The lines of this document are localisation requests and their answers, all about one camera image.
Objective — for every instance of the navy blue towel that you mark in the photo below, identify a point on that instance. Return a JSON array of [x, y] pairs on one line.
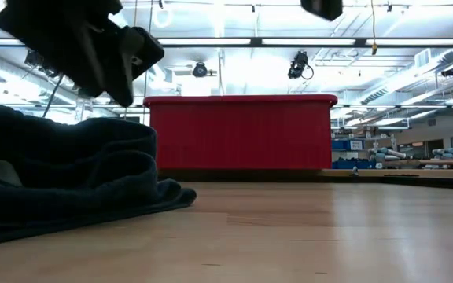
[[73, 177]]

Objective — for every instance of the dark blue bin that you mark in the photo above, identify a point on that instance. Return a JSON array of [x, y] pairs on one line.
[[352, 164]]

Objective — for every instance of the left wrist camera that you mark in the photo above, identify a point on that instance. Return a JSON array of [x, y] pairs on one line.
[[148, 53]]

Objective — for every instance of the blue storage bin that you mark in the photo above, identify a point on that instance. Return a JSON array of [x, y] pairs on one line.
[[346, 144]]

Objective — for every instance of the black aluminium table frame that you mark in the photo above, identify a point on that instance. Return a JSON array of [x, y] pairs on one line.
[[250, 175]]

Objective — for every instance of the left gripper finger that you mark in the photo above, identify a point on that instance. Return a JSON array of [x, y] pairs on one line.
[[92, 86], [118, 84]]

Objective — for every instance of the white air vent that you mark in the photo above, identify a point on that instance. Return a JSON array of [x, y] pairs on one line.
[[422, 59]]

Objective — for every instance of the black hanging device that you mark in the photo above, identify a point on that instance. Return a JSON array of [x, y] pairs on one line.
[[34, 59]]

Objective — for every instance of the round black hanging camera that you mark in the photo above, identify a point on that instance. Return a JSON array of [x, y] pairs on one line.
[[199, 70]]

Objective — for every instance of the black dome fixture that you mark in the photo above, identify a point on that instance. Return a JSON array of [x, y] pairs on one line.
[[450, 71]]

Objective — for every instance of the red plastic laundry basket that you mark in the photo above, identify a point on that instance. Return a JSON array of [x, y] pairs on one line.
[[242, 133]]

